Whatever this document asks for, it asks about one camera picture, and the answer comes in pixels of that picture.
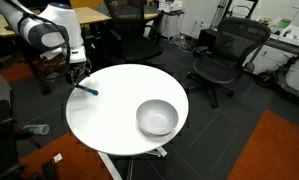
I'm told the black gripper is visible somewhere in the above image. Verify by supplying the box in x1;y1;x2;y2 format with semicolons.
68;60;92;89

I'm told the teal and black marker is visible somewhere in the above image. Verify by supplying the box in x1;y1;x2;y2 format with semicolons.
76;84;99;97

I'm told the white round bowl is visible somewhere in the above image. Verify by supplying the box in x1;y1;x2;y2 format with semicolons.
135;99;179;137

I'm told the black highback office chair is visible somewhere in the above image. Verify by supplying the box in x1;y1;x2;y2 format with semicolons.
103;0;165;66

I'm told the light wooden desk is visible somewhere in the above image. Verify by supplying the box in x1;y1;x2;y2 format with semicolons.
0;5;112;38

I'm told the clear plastic bottle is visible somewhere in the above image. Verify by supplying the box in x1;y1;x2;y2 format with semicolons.
22;123;51;136

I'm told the small white paper scrap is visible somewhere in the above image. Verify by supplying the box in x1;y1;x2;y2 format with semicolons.
52;153;63;164

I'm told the white metal table base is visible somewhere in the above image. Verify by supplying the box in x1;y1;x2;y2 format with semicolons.
98;146;168;180

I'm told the narrow wooden desk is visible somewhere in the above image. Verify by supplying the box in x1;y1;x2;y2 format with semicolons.
134;11;160;22

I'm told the white low cabinet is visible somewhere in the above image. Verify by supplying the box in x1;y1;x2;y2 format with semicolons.
160;10;186;39

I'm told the white device box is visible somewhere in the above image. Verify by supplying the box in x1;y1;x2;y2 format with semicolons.
157;0;184;14

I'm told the black computer tower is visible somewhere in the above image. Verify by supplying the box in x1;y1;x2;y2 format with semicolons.
200;28;223;51

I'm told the black mesh office chair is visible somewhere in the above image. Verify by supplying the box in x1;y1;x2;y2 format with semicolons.
187;17;272;109

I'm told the black kick scooter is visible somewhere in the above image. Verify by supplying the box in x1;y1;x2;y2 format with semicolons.
253;49;299;101

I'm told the green desk item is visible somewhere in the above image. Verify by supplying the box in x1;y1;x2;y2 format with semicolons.
278;18;292;30

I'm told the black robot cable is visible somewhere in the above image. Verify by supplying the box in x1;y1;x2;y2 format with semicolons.
17;14;72;83

